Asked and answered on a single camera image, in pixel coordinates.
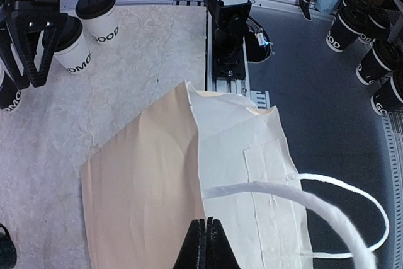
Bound white paper cup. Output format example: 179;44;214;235
78;4;119;45
54;29;91;75

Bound black cup lid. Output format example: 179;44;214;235
55;16;83;52
75;0;116;20

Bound brown paper bag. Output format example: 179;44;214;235
81;82;387;268

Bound dark green mug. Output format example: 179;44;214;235
0;224;17;269

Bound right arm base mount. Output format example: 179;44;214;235
212;28;246;80

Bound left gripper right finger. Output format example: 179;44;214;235
206;217;240;269

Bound black cup outside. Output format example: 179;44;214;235
356;40;400;85
370;70;403;115
326;6;368;53
358;4;390;44

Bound front aluminium rail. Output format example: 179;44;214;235
171;0;273;115

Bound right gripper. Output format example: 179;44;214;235
1;0;68;90

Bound black cup with straws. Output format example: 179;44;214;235
0;68;22;113

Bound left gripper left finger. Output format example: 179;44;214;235
173;219;207;269

